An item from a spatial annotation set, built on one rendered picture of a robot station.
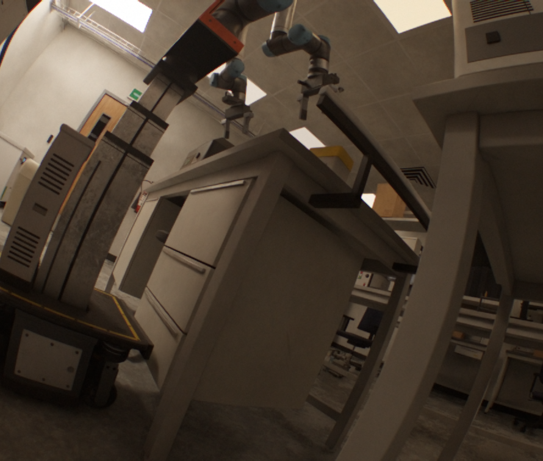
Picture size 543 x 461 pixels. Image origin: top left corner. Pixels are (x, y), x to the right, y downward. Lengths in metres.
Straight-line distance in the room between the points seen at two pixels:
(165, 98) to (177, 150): 3.65
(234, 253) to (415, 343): 0.43
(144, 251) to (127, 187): 0.95
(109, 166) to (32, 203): 0.24
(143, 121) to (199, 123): 3.94
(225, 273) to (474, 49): 0.63
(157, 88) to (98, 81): 3.82
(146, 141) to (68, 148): 0.25
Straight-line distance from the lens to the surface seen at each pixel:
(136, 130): 0.88
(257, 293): 0.78
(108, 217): 0.84
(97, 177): 0.83
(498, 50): 0.49
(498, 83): 0.41
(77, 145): 0.78
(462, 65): 0.48
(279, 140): 0.66
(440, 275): 0.32
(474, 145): 0.40
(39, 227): 0.77
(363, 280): 2.76
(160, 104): 0.94
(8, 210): 3.23
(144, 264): 1.77
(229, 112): 1.46
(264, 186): 0.66
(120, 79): 4.78
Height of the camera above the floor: 0.55
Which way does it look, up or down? 12 degrees up
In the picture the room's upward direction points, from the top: 23 degrees clockwise
